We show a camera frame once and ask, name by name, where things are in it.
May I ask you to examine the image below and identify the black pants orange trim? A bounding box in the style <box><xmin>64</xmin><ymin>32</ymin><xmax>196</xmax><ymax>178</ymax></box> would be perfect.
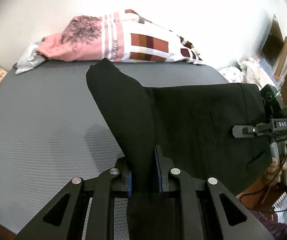
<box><xmin>86</xmin><ymin>59</ymin><xmax>271</xmax><ymax>239</ymax></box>

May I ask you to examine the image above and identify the black cable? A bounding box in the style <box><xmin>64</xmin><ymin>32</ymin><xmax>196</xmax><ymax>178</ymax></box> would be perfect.
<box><xmin>238</xmin><ymin>139</ymin><xmax>287</xmax><ymax>214</ymax></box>

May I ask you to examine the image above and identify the white crumpled cloth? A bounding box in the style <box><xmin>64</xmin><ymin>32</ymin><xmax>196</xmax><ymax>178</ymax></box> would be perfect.
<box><xmin>14</xmin><ymin>40</ymin><xmax>46</xmax><ymax>75</ymax></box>

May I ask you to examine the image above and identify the white confetti patterned bedding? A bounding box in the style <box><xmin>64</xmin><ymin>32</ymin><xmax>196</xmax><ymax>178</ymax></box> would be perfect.
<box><xmin>219</xmin><ymin>60</ymin><xmax>280</xmax><ymax>90</ymax></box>

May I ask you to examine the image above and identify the grey textured mattress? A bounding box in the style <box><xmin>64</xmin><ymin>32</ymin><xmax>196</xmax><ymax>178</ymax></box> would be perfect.
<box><xmin>0</xmin><ymin>59</ymin><xmax>230</xmax><ymax>240</ymax></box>

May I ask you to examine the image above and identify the person's right hand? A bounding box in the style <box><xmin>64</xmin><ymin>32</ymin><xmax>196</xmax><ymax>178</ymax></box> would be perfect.
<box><xmin>261</xmin><ymin>157</ymin><xmax>287</xmax><ymax>186</ymax></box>

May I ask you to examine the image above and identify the pink patterned folded blanket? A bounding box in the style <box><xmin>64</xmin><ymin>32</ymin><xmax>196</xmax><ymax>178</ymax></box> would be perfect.
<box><xmin>35</xmin><ymin>9</ymin><xmax>206</xmax><ymax>66</ymax></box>

